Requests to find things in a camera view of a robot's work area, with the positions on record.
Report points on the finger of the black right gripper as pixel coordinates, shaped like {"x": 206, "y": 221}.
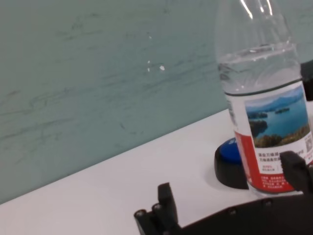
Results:
{"x": 308, "y": 80}

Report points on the clear red-capped water bottle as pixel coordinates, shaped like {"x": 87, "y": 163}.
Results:
{"x": 264, "y": 110}

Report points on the blue push button black base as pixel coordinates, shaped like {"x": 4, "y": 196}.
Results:
{"x": 228, "y": 166}

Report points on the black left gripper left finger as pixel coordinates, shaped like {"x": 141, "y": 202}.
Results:
{"x": 166, "y": 200}

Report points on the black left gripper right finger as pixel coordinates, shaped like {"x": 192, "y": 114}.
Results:
{"x": 297, "y": 171}

